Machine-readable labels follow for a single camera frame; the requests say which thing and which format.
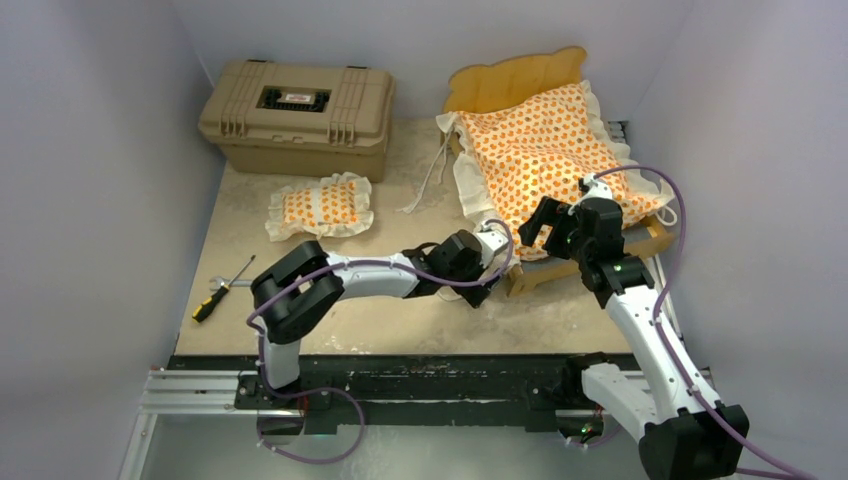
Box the orange patterned white blanket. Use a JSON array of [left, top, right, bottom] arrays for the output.
[[436, 81, 674, 233]]

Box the wooden pet bed frame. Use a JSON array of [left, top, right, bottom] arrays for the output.
[[441, 46, 676, 257]]

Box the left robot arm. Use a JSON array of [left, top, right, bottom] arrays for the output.
[[247, 227, 513, 409]]

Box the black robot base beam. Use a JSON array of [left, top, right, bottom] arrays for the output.
[[167, 354, 605, 437]]

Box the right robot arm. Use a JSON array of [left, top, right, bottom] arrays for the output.
[[518, 197, 750, 479]]

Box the small orange patterned pillow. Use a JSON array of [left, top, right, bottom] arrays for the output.
[[265, 172, 374, 242]]

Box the tan plastic tool case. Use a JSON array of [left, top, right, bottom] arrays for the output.
[[198, 60, 396, 183]]

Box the silver open-end wrench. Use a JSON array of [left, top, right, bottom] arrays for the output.
[[209, 276, 252, 292]]

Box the yellow black screwdriver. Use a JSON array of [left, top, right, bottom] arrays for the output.
[[191, 255, 256, 323]]

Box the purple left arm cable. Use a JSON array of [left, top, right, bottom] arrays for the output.
[[246, 218, 516, 465]]

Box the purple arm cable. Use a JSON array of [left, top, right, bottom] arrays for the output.
[[566, 165, 823, 480], [246, 218, 516, 465]]

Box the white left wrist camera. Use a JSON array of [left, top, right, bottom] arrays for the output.
[[472, 219, 514, 268]]

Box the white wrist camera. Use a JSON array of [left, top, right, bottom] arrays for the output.
[[472, 219, 514, 268], [577, 174, 614, 204]]

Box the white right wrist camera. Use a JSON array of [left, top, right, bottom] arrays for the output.
[[577, 174, 614, 204]]

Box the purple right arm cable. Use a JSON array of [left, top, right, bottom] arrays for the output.
[[566, 165, 823, 480]]

